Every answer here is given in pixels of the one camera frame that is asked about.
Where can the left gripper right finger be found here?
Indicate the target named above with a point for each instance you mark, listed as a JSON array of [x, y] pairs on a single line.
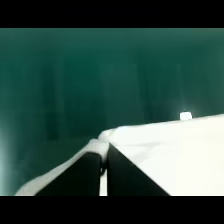
[[128, 176]]

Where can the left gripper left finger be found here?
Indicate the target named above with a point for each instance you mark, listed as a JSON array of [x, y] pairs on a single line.
[[80, 178]]

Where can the white garment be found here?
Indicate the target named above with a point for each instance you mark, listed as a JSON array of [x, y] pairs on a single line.
[[173, 153]]

